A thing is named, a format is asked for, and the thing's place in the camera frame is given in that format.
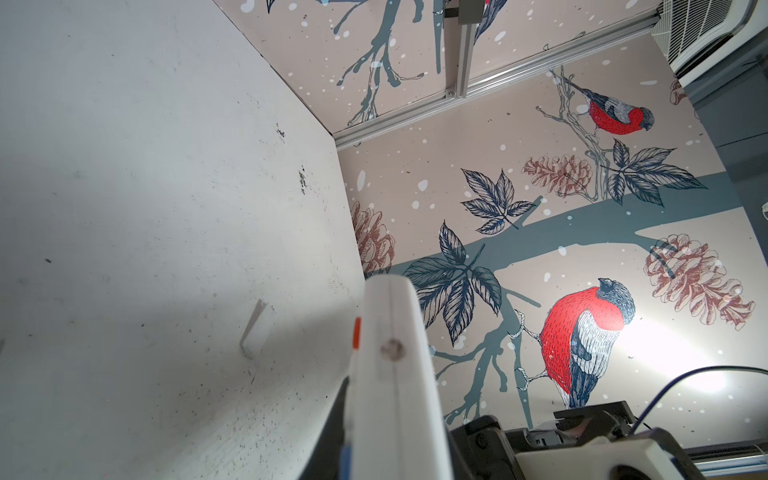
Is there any orange battery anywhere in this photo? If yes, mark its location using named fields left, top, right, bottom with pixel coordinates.
left=352, top=317, right=362, bottom=351

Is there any white battery cover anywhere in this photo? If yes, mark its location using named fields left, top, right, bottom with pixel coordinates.
left=239, top=299, right=269, bottom=360

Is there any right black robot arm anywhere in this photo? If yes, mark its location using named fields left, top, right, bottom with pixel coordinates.
left=448, top=401, right=704, bottom=480

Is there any right camera black cable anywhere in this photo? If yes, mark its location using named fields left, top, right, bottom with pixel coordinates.
left=629, top=364, right=768, bottom=434

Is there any white wire mesh basket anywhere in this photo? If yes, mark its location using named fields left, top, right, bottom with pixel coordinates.
left=651, top=0, right=758, bottom=78

